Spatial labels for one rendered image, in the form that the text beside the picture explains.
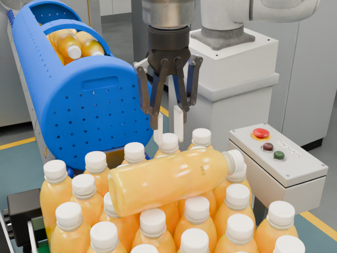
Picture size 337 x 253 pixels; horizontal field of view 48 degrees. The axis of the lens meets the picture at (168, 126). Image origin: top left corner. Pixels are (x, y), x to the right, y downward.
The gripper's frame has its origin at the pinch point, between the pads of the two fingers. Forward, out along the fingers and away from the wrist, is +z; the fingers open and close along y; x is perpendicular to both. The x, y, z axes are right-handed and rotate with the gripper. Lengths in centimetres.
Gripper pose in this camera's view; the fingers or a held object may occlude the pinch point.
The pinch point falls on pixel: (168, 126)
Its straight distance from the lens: 76.3
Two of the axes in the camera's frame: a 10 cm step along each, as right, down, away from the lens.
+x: 4.0, 4.4, -8.0
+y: -9.1, 2.0, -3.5
